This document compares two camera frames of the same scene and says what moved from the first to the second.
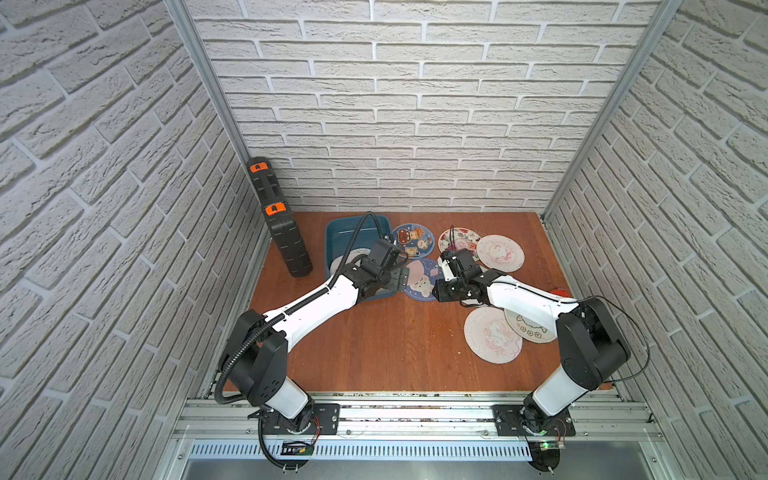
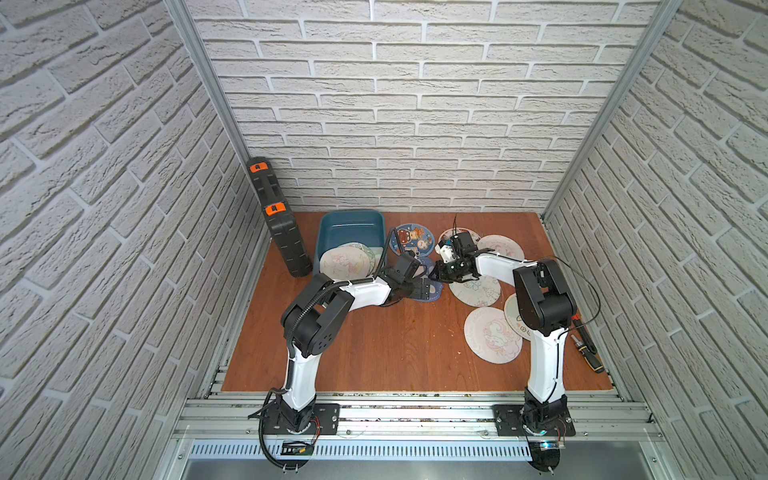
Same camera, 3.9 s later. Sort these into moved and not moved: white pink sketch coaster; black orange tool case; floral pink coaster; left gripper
Moved: left gripper
Not moved: black orange tool case; white pink sketch coaster; floral pink coaster
